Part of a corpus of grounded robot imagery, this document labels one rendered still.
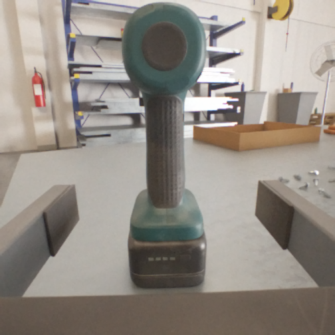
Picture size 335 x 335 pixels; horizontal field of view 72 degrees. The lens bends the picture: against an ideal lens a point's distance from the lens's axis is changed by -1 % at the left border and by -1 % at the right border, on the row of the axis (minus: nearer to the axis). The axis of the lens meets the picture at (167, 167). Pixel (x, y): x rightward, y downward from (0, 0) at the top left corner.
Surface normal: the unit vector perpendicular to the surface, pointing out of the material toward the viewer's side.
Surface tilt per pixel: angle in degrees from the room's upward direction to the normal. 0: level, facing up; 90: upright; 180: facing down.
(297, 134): 90
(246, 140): 90
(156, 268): 90
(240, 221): 0
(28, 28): 90
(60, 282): 0
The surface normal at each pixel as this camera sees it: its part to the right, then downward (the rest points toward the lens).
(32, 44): 0.41, 0.25
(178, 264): 0.03, 0.28
